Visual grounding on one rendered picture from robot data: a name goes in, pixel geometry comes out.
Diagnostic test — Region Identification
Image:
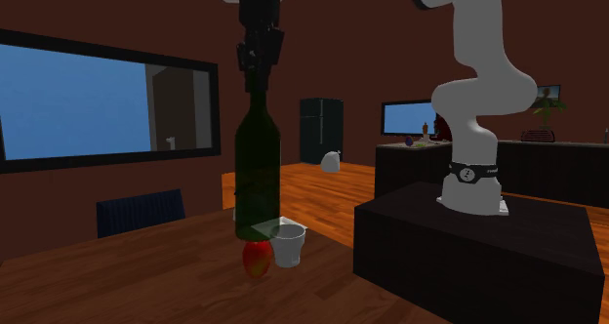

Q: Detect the large black-framed window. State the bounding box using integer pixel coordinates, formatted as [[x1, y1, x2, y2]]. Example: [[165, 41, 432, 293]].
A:
[[0, 29, 222, 175]]

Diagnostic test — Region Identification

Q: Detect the black robot stand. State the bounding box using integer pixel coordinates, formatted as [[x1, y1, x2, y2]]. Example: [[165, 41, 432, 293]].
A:
[[352, 181, 606, 324]]

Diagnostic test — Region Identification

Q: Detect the red mango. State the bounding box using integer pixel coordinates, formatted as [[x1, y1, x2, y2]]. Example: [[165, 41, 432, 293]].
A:
[[241, 239, 275, 280]]

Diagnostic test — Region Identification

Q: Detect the small black-framed window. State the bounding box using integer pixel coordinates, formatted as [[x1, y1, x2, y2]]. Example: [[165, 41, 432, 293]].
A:
[[380, 99, 441, 138]]

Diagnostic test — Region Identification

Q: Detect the black kitchen counter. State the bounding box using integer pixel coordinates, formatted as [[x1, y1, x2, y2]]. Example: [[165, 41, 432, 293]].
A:
[[374, 139, 609, 209]]

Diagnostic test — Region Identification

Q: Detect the black refrigerator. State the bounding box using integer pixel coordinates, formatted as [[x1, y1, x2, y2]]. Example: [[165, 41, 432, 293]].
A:
[[299, 98, 345, 166]]

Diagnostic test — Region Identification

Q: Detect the white bag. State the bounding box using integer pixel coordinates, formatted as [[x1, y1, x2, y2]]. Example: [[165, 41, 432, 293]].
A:
[[319, 149, 343, 174]]

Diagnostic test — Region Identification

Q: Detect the white cup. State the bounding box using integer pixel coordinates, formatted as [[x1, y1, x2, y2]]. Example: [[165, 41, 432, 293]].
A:
[[269, 224, 306, 269]]

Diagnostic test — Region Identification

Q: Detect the framed wall picture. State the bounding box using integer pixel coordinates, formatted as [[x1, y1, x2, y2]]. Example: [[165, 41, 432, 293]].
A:
[[533, 84, 561, 109]]

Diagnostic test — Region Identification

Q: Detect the green potted plant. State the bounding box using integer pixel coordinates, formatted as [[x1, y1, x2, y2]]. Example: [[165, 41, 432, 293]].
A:
[[519, 94, 568, 143]]

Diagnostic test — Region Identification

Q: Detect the dark green glass bottle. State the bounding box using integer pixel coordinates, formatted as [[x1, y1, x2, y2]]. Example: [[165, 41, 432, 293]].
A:
[[233, 68, 282, 242]]

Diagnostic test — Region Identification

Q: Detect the dark blue chair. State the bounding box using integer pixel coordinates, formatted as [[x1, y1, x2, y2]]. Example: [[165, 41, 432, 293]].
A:
[[96, 187, 187, 239]]

